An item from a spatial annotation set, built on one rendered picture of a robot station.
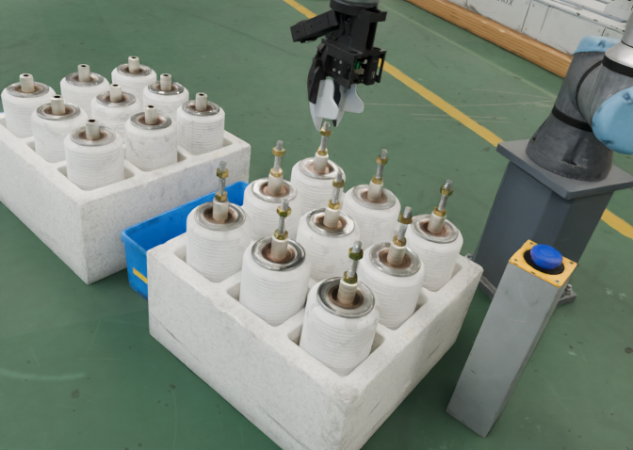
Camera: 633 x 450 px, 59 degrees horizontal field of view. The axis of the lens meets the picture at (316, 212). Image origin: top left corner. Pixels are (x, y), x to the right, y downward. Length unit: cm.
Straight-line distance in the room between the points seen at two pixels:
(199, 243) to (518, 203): 62
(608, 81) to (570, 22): 204
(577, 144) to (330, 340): 59
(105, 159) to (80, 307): 26
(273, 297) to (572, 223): 60
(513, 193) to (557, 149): 12
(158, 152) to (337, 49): 41
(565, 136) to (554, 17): 198
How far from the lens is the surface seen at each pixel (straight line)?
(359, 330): 70
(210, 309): 81
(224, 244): 81
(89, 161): 103
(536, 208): 110
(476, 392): 92
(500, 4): 327
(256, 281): 76
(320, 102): 91
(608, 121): 91
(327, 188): 96
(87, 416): 92
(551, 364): 114
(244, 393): 86
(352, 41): 86
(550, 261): 77
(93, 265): 109
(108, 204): 104
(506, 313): 81
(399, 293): 79
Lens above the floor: 73
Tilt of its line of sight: 33 degrees down
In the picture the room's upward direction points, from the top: 10 degrees clockwise
